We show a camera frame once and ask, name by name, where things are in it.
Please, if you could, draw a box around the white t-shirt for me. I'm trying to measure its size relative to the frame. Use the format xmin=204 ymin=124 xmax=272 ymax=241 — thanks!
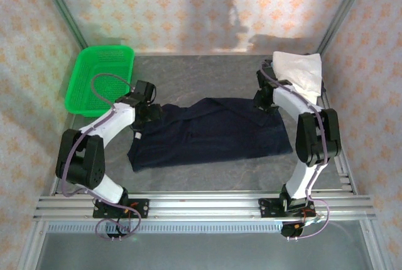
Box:
xmin=271 ymin=50 xmax=323 ymax=104

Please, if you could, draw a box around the green plastic basket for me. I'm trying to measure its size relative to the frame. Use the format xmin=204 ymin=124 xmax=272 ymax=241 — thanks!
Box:
xmin=64 ymin=45 xmax=136 ymax=117

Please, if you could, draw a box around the navy blue t-shirt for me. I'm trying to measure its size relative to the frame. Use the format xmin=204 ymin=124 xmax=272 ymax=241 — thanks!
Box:
xmin=127 ymin=97 xmax=293 ymax=173

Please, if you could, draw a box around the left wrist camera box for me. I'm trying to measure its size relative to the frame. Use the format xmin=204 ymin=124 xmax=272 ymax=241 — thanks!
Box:
xmin=134 ymin=80 xmax=157 ymax=103

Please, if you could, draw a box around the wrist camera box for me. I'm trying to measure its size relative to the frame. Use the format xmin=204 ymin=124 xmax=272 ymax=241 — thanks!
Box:
xmin=256 ymin=60 xmax=274 ymax=89
xmin=134 ymin=80 xmax=157 ymax=103

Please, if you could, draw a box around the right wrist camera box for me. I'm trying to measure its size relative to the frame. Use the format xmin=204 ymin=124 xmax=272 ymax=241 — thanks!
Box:
xmin=256 ymin=60 xmax=274 ymax=89

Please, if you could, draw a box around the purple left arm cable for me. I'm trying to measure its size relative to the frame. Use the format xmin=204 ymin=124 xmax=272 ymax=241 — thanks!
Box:
xmin=61 ymin=73 xmax=142 ymax=242

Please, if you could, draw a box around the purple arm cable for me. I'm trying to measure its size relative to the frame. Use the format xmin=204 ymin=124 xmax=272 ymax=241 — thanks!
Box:
xmin=61 ymin=73 xmax=142 ymax=242
xmin=257 ymin=62 xmax=330 ymax=240

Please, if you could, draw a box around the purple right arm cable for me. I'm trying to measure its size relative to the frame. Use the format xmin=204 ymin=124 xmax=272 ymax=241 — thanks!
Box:
xmin=257 ymin=62 xmax=330 ymax=240

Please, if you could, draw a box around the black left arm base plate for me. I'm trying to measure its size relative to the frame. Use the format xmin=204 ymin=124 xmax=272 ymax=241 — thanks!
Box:
xmin=92 ymin=198 xmax=150 ymax=219

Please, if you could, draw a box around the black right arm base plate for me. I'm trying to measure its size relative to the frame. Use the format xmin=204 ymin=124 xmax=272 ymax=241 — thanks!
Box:
xmin=258 ymin=197 xmax=315 ymax=219

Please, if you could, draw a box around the long aluminium mounting rail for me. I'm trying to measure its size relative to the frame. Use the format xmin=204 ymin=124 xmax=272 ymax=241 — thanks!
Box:
xmin=33 ymin=192 xmax=378 ymax=220

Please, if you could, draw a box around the aluminium frame post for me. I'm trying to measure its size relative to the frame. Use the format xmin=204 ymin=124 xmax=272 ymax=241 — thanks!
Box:
xmin=315 ymin=0 xmax=373 ymax=60
xmin=33 ymin=0 xmax=95 ymax=60

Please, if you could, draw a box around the slotted grey cable duct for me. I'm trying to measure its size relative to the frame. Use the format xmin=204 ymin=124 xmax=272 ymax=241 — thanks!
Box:
xmin=46 ymin=223 xmax=283 ymax=234

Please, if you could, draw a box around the black cable connector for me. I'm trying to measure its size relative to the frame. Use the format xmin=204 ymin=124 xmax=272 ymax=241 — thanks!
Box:
xmin=281 ymin=223 xmax=305 ymax=241

